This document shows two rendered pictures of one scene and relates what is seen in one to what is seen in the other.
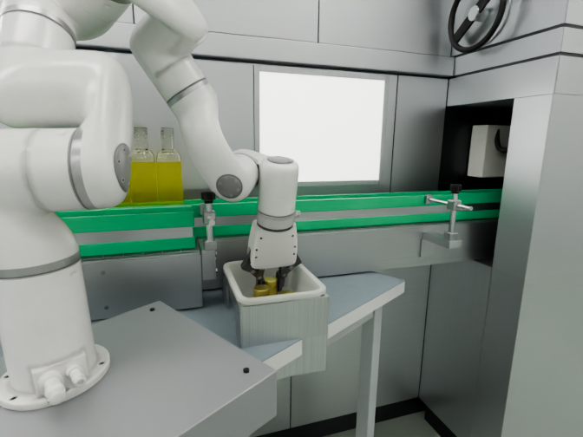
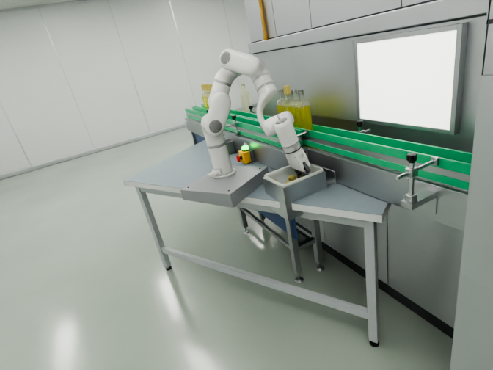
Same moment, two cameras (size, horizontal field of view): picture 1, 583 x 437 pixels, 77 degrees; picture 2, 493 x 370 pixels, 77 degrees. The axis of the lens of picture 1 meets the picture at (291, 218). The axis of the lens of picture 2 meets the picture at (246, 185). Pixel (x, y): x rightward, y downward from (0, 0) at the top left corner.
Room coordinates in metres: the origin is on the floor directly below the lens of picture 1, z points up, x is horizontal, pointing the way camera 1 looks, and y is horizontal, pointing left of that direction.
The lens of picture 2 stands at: (0.42, -1.22, 1.37)
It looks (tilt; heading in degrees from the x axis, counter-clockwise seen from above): 23 degrees down; 86
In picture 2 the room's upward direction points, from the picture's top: 12 degrees counter-clockwise
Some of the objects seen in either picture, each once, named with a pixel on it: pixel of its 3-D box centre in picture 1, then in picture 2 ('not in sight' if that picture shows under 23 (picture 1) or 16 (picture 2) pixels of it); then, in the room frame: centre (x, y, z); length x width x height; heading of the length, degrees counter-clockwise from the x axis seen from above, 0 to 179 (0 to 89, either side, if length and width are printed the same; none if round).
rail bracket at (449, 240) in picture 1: (445, 224); (416, 186); (0.98, -0.42, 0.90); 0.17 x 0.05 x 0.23; 18
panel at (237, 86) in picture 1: (246, 128); (354, 82); (1.07, 0.13, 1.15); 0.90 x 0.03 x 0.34; 108
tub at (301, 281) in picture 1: (271, 293); (294, 180); (0.72, 0.04, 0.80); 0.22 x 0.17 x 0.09; 18
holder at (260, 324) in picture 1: (266, 292); (299, 180); (0.75, 0.05, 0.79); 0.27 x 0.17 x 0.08; 18
